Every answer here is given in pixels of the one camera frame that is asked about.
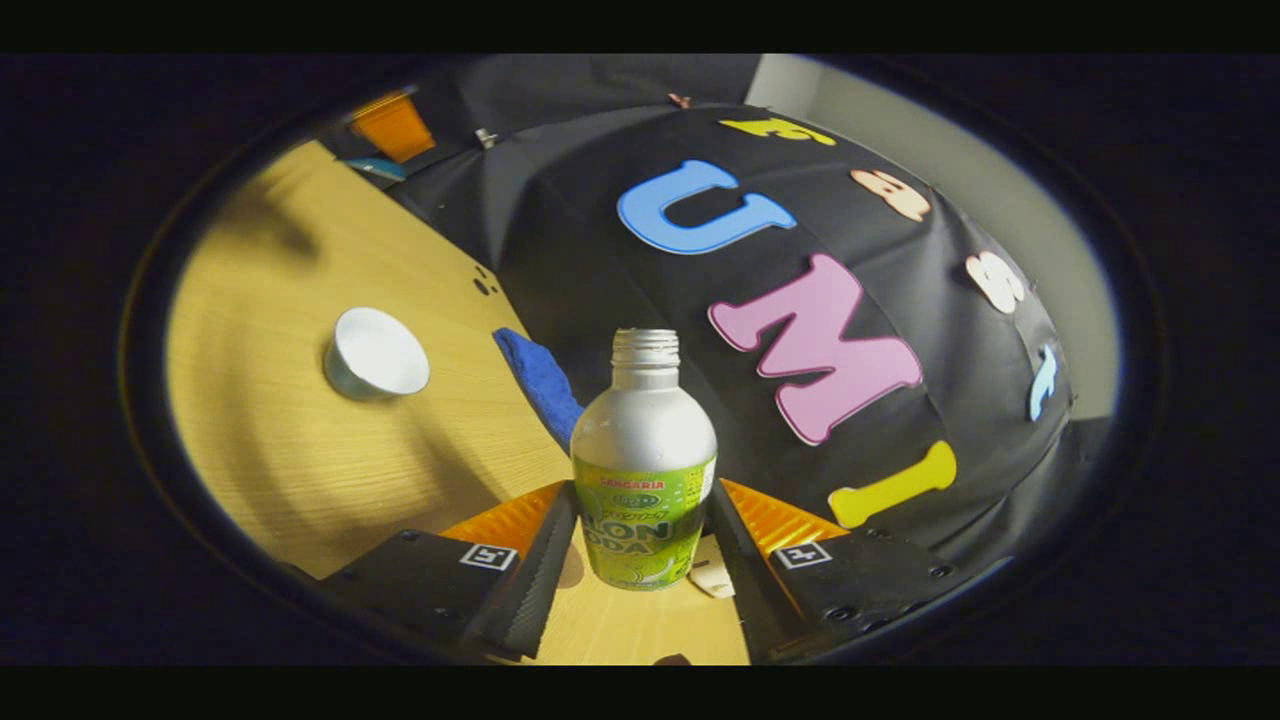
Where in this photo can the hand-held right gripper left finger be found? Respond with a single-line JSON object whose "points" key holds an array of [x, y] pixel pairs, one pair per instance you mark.
{"points": [[540, 590]]}

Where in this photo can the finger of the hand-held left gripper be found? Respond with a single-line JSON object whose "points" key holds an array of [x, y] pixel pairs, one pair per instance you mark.
{"points": [[393, 125]]}

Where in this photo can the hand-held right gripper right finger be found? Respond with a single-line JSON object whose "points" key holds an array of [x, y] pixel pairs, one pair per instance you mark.
{"points": [[745, 585]]}

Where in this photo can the silver green water bottle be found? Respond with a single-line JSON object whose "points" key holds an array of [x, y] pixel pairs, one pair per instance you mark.
{"points": [[645, 440]]}

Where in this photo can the white and teal teacup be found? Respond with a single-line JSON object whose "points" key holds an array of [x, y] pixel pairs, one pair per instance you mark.
{"points": [[375, 355]]}

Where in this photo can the white toaster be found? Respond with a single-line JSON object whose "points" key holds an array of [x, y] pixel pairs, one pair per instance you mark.
{"points": [[712, 578]]}

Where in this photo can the white cloth clip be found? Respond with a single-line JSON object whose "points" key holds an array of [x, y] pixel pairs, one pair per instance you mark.
{"points": [[486, 137]]}

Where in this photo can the blue folded towel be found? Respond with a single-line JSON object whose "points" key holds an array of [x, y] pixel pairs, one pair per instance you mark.
{"points": [[540, 385]]}

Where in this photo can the black backdrop cloth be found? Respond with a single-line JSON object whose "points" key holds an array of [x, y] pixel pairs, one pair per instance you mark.
{"points": [[600, 290]]}

